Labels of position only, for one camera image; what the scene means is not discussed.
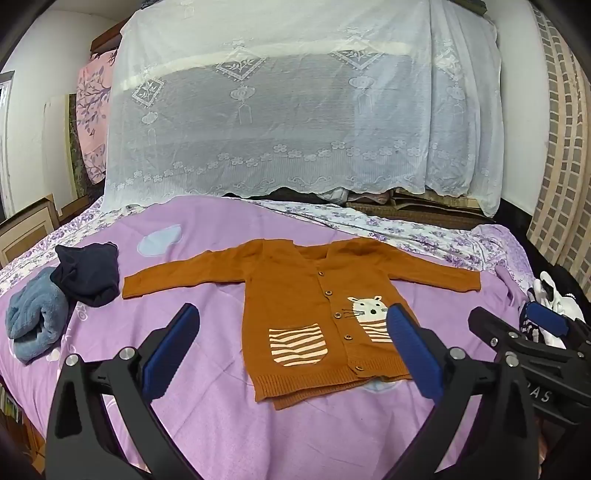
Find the navy cloth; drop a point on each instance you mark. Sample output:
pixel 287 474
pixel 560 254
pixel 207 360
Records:
pixel 87 272

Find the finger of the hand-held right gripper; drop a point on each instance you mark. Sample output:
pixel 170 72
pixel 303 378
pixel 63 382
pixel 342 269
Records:
pixel 547 319
pixel 489 330

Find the blue-grey fleece cloth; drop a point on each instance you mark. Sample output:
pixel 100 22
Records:
pixel 32 318

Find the dark wooden board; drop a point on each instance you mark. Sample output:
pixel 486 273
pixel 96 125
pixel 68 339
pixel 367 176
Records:
pixel 108 37

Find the pink floral cloth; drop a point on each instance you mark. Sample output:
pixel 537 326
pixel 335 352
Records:
pixel 92 115

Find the black white striped garment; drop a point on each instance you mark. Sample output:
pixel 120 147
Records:
pixel 565 304

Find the dark marbled panel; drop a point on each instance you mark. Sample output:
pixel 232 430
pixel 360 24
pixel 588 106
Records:
pixel 77 152

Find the orange knit cat cardigan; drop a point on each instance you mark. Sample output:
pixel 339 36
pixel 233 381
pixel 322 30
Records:
pixel 295 295

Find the white board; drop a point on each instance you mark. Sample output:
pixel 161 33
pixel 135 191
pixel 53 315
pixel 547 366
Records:
pixel 55 147

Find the beige picture frame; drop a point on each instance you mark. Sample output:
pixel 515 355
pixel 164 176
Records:
pixel 27 230

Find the purple floral bed sheet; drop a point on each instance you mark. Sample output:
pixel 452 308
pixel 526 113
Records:
pixel 415 235

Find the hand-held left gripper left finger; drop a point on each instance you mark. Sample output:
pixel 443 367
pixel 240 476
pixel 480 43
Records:
pixel 166 355

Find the white lace cover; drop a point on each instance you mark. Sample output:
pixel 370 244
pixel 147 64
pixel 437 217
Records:
pixel 277 115

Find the stack of folded bedding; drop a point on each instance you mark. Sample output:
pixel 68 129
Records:
pixel 415 205

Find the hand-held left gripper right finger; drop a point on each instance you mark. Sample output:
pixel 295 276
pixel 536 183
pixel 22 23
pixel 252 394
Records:
pixel 415 355

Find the purple blanket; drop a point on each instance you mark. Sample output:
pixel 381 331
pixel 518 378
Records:
pixel 184 277

